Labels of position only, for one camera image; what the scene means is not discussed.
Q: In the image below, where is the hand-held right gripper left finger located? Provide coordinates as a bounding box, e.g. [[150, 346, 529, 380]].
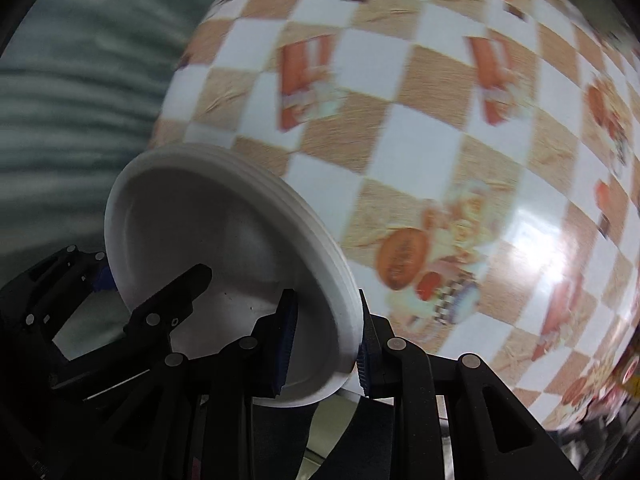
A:
[[100, 288, 299, 480]]

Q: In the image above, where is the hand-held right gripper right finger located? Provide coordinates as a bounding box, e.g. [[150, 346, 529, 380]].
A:
[[356, 290, 568, 480]]

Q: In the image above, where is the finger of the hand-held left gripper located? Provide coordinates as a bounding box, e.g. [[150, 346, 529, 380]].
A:
[[22, 245, 118, 321], [123, 263, 213, 361]]

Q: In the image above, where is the white paper bowl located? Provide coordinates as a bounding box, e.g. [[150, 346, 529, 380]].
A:
[[150, 145, 354, 391], [165, 143, 362, 361], [103, 147, 347, 407]]

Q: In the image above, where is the green curtain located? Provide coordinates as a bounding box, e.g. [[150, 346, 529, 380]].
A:
[[0, 0, 251, 361]]

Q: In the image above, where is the checkered printed tablecloth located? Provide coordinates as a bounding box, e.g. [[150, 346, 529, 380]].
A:
[[150, 0, 640, 431]]

